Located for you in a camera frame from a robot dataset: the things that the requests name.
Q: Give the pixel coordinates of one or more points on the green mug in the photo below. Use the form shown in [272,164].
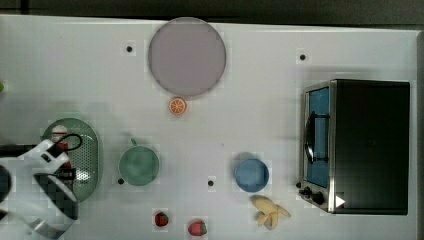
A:
[139,165]

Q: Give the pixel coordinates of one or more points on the dark red strawberry toy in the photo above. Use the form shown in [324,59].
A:
[161,219]

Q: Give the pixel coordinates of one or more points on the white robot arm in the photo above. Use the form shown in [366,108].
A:
[31,191]

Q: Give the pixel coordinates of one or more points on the black toaster oven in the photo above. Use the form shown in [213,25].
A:
[356,147]

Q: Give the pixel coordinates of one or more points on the green strainer basket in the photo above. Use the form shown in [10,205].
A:
[86,160]

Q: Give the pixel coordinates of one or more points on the blue cup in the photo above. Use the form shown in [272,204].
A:
[251,175]

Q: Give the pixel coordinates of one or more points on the orange slice toy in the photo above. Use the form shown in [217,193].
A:
[177,106]

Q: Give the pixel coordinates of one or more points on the black pot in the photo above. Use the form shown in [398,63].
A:
[15,150]

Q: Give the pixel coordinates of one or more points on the green pear toy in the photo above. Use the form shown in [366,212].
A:
[1,87]

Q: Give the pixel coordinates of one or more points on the grey round plate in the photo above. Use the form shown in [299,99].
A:
[187,56]

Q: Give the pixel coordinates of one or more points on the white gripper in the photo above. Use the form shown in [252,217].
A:
[46,157]

